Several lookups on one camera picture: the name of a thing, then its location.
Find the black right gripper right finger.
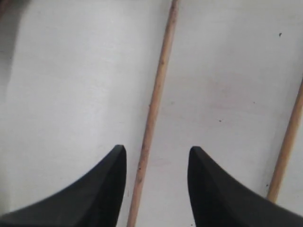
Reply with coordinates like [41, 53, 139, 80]
[187, 146, 303, 227]

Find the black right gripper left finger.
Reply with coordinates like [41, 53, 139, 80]
[0, 145, 127, 227]

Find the wooden chopstick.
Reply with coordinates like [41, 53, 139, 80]
[126, 0, 180, 227]
[267, 81, 303, 203]

